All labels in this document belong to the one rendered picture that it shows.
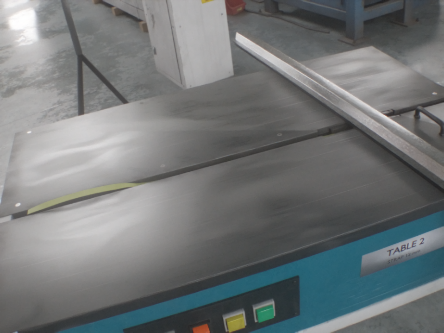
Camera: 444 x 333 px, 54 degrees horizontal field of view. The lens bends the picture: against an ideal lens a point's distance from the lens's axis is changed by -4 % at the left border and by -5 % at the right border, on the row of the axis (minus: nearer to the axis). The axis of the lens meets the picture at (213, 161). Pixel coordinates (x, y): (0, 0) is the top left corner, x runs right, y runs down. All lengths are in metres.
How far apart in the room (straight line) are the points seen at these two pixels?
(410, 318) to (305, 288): 0.83
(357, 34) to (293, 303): 2.81
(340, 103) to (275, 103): 0.14
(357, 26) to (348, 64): 2.23
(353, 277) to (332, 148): 0.22
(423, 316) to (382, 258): 0.79
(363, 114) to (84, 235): 0.52
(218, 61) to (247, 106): 1.91
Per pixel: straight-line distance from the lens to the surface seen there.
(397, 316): 1.47
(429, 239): 0.75
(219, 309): 0.64
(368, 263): 0.71
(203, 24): 2.73
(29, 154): 0.97
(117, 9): 4.91
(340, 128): 0.86
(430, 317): 1.49
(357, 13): 3.31
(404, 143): 0.78
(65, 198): 0.77
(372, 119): 0.83
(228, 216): 0.66
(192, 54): 2.74
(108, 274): 0.63
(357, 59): 1.14
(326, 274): 0.68
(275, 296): 0.66
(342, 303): 0.75
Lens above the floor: 1.17
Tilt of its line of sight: 34 degrees down
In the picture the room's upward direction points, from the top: 9 degrees counter-clockwise
